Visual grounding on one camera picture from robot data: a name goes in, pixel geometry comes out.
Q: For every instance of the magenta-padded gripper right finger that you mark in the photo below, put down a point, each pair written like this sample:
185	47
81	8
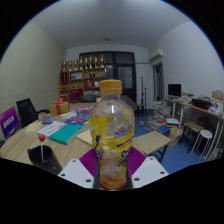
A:
148	171

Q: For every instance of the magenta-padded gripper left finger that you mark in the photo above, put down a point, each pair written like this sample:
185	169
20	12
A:
75	173

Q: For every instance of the yellow-labelled clear drink bottle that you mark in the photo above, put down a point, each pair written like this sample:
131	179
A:
111	133

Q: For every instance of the black mug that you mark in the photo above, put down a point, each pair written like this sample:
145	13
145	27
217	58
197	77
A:
48	161

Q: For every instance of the low wooden side table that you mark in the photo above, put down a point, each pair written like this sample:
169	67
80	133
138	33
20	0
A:
151	141

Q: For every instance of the pale yellow paper pad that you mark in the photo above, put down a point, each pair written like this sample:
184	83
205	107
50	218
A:
84	137

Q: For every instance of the teal book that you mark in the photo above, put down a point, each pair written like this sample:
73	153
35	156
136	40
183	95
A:
66	133

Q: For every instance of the red lollipop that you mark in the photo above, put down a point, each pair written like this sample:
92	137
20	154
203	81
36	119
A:
41	137

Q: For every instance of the white booklet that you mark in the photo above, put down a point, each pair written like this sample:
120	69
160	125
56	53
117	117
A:
51	128

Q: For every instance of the blue book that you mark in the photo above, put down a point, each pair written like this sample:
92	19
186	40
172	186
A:
76	120

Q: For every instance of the white paper sheets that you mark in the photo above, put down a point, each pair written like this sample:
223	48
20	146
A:
66	115

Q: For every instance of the pile of books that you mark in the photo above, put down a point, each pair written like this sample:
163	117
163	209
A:
161	113

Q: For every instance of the cream notebook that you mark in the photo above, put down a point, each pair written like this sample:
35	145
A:
33	127

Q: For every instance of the pink box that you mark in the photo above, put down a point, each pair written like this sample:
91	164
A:
83	110

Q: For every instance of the yellow gift box red ribbon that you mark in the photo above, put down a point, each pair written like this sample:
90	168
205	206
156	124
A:
59	108

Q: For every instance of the white round stool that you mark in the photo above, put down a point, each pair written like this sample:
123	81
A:
206	135

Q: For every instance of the black tripod stand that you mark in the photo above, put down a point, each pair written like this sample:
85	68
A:
143	96

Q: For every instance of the tan carton box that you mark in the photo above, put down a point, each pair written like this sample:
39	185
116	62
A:
98	99

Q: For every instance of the black office chair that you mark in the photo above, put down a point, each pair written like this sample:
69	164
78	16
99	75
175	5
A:
26	111

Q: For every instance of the purple sign board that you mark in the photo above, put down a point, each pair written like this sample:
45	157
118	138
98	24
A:
8	121

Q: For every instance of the black computer monitor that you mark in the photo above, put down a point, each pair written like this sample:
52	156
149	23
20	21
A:
174	90

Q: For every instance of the wooden shelf unit with trophies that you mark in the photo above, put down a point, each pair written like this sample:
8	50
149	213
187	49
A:
81	80

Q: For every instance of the dark glass door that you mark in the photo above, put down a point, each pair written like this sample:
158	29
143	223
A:
123	76

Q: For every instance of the white air conditioner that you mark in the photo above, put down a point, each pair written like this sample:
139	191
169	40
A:
156	54

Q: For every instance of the wooden wall desk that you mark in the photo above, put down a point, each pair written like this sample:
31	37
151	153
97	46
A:
200	109

